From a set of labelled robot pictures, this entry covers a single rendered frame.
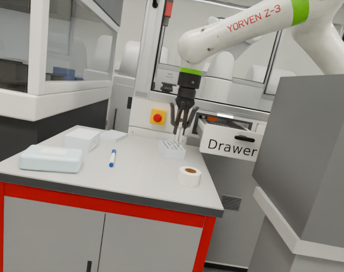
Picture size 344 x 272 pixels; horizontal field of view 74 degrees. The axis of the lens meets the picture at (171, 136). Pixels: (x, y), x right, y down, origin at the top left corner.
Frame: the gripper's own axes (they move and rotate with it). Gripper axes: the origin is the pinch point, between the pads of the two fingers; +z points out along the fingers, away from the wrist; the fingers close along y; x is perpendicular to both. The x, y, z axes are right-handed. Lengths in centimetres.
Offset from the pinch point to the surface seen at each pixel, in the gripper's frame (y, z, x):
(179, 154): 1.3, 5.7, 9.1
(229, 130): -13.1, -8.2, 17.8
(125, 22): 13, -102, -349
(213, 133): -7.7, -6.3, 16.4
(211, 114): -19.8, -9.4, -12.5
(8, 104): 67, -2, -10
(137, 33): -10, -88, -343
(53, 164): 43, 5, 29
